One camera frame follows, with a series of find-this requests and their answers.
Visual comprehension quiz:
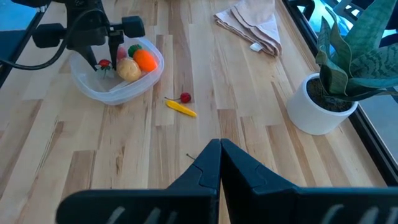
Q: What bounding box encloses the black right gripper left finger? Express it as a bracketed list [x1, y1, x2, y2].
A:
[55, 139, 222, 224]

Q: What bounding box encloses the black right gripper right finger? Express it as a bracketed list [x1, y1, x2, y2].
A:
[221, 139, 398, 224]

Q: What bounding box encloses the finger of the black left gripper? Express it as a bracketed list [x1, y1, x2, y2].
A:
[76, 45, 99, 71]
[108, 30, 124, 71]

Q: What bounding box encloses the pink toy radish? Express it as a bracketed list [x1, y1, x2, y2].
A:
[116, 46, 128, 62]

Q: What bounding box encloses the red toy strawberry with leaves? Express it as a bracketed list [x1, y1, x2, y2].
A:
[95, 58, 114, 78]

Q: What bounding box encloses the tan toy potato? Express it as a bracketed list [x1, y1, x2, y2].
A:
[116, 57, 142, 83]

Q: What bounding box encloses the clear plastic tupperware container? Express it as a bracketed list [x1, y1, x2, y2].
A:
[68, 37, 165, 106]

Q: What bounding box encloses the red toy cherry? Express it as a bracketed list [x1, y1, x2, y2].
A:
[164, 92, 192, 105]

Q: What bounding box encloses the yellow banana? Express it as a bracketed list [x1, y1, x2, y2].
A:
[165, 99, 198, 118]

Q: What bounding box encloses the white round plant pot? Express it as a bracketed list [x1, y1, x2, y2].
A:
[285, 73, 359, 136]

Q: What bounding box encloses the folded beige cloth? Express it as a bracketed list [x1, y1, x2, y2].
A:
[213, 0, 283, 57]

